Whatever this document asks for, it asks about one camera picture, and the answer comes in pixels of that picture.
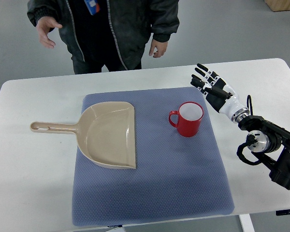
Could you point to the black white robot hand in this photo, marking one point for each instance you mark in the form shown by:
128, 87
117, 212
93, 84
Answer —
219, 94

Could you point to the person's right hand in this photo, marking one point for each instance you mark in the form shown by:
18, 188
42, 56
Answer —
44, 25

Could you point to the person's left hand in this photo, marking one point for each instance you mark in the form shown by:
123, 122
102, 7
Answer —
157, 49

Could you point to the red cup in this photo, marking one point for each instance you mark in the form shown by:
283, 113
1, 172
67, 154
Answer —
187, 118

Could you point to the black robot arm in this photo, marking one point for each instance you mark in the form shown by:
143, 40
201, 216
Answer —
266, 143

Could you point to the beige plastic dustpan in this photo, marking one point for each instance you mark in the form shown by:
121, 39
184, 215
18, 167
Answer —
105, 134

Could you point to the blue badge card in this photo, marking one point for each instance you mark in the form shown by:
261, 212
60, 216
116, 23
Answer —
92, 6

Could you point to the person in dark jacket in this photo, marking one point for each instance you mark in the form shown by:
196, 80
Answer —
115, 37

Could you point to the blue textured mat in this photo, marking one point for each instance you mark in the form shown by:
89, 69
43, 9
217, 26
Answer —
176, 177

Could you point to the wooden box corner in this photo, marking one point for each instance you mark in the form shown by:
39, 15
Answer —
278, 5

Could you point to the white table leg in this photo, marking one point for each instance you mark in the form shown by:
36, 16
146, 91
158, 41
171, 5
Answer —
246, 223

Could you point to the table control panel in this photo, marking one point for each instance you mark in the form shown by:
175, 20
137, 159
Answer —
282, 212

